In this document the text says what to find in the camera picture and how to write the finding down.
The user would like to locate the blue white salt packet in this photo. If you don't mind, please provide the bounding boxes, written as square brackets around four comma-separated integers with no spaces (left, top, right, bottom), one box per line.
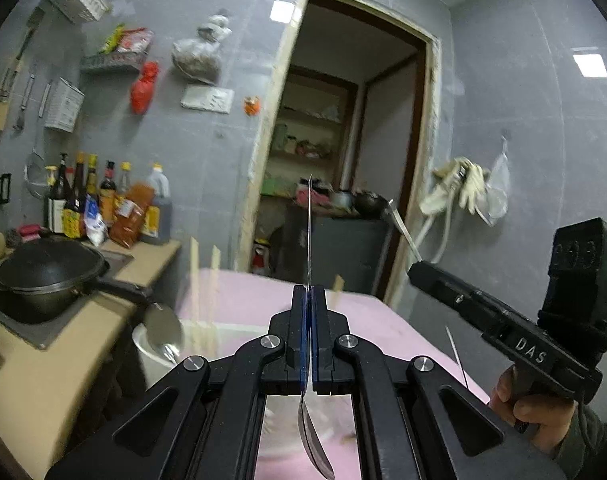
[84,197,108,247]

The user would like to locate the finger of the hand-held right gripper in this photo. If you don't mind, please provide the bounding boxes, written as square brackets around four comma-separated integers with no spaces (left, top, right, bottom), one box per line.
[407,259,490,336]

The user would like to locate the dark sauce bottle yellow cap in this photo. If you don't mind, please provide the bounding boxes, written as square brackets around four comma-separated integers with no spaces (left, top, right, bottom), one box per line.
[84,155,100,201]

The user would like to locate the metal strainer ladle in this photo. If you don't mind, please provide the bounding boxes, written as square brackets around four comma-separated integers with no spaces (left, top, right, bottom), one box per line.
[24,80,53,198]

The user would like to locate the white hose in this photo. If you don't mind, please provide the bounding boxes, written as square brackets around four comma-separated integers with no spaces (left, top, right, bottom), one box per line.
[411,200,454,263]

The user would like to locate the cream rubber gloves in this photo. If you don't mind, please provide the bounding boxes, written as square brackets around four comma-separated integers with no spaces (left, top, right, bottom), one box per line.
[419,156,491,216]

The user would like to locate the metal spatula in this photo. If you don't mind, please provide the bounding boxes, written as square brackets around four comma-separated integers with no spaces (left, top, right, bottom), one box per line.
[14,75,37,133]

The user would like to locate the pink floral table cloth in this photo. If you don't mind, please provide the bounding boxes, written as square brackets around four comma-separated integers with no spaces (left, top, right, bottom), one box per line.
[176,267,491,480]

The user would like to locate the wooden shelf unit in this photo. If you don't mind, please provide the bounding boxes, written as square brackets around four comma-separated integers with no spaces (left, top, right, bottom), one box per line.
[264,67,359,201]

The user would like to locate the dark sauce bottle black cap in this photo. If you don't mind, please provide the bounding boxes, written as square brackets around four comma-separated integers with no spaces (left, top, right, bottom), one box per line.
[100,161,117,211]

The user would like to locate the black pot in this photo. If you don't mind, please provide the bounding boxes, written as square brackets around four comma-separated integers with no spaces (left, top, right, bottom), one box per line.
[353,191,387,217]

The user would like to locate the clear plastic bag of goods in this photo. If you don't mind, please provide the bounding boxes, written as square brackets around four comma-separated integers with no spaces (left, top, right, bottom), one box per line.
[172,10,233,83]

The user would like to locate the clear hanging plastic bag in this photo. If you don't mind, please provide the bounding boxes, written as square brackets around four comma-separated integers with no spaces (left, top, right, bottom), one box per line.
[476,135,511,226]

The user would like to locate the steel spoon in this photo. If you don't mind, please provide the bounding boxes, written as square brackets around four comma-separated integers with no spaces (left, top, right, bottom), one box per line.
[368,197,424,265]
[142,302,184,363]
[297,175,335,479]

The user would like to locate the person's right hand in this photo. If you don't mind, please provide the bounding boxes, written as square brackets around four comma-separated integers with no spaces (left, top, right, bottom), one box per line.
[488,364,591,456]

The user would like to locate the red white bottle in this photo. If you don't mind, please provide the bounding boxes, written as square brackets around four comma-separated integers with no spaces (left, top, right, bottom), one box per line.
[254,242,272,276]

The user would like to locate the black wok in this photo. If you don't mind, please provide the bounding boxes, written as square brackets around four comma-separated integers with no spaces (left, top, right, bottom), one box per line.
[0,237,152,323]

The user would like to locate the white plastic utensil holder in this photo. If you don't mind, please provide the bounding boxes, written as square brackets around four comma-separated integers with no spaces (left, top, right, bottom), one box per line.
[132,317,357,466]

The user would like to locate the person's right forearm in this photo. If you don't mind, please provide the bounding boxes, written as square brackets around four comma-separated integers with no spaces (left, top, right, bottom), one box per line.
[553,402,607,480]

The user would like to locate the red snack packet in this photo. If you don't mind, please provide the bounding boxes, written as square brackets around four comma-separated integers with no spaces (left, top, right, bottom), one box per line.
[114,27,154,55]

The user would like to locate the white wall outlet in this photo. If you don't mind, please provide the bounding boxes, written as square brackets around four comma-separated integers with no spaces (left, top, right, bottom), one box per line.
[181,85,234,115]

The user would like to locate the dark sauce bottle yellow label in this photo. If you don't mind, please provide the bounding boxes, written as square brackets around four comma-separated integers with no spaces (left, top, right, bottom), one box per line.
[62,154,88,238]

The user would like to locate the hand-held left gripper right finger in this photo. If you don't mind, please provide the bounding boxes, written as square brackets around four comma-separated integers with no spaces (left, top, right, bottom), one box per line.
[311,285,567,480]

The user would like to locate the red plastic bag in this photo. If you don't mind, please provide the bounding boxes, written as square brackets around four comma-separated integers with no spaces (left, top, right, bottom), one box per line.
[130,61,160,115]

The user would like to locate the grey wall shelf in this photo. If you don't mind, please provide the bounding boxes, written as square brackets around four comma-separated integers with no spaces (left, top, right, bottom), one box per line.
[80,52,149,73]

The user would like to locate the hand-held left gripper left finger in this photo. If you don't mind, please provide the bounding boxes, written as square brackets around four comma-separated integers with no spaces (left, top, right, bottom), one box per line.
[44,285,309,480]

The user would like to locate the steel pot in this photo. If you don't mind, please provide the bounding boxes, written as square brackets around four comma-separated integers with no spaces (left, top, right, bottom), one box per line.
[328,190,357,211]

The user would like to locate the grey cabinet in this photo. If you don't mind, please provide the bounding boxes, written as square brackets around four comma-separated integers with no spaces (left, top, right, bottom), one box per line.
[284,210,391,296]

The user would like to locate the dark pump sauce bottle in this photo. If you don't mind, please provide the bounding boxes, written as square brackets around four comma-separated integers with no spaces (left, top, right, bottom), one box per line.
[44,165,67,233]

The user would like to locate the beige kitchen counter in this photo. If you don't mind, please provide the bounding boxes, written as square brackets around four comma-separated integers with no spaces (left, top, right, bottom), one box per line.
[0,237,182,478]

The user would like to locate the yellow snack packet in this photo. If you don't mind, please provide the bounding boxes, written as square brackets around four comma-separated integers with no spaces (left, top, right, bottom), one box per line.
[100,24,125,55]

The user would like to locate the orange red spice packet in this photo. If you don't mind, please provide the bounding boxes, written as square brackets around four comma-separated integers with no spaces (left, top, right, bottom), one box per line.
[108,182,152,250]

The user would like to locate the wooden door frame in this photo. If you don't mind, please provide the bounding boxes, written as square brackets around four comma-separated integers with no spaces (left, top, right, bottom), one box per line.
[236,0,441,306]

